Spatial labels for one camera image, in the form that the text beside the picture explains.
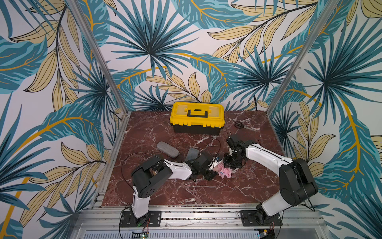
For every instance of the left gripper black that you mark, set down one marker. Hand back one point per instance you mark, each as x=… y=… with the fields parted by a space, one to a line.
x=211 y=176

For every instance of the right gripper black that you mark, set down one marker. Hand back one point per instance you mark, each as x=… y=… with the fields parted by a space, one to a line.
x=234 y=161

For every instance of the pink cloth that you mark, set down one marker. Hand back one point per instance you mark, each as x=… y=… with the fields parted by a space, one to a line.
x=223 y=172

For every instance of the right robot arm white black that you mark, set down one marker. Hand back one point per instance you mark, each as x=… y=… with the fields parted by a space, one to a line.
x=296 y=183

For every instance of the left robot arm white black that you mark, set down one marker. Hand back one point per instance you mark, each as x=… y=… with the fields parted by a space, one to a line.
x=151 y=175

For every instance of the grey oval eyeglass case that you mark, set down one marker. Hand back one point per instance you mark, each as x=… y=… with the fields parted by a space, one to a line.
x=167 y=149

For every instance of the brown case with red band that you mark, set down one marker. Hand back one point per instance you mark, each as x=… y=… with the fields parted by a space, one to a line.
x=153 y=172

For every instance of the yellow black toolbox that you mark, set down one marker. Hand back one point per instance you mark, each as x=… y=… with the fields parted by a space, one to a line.
x=197 y=118

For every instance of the aluminium front rail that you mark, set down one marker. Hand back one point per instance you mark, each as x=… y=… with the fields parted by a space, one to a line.
x=199 y=222

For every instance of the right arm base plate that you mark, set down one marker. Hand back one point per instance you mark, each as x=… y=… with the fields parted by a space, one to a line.
x=257 y=218

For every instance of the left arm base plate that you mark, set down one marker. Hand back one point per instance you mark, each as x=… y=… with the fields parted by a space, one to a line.
x=140 y=219

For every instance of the right metal frame post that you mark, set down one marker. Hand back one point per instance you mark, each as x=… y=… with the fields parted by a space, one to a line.
x=311 y=38

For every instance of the metal frame post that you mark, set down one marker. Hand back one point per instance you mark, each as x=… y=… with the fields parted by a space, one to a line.
x=89 y=36
x=311 y=38

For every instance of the left metal frame post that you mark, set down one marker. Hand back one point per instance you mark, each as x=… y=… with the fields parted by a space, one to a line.
x=89 y=36

